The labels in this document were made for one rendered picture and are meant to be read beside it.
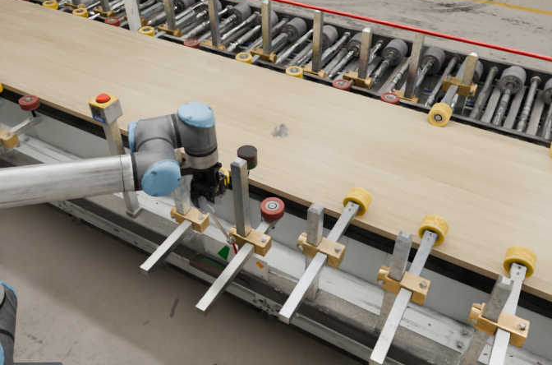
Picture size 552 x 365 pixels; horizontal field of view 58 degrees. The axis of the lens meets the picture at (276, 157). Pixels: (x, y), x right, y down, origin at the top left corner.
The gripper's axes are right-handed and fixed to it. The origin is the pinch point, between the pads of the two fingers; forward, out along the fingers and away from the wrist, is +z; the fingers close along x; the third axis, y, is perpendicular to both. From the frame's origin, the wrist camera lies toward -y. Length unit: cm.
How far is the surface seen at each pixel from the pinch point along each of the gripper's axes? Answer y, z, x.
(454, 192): 63, 11, 56
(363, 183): 34, 11, 45
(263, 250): 16.7, 15.6, 5.9
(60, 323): -83, 101, -19
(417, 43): 28, -10, 116
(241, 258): 12.6, 15.1, -0.7
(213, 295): 12.9, 15.2, -15.9
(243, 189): 9.8, -6.5, 7.3
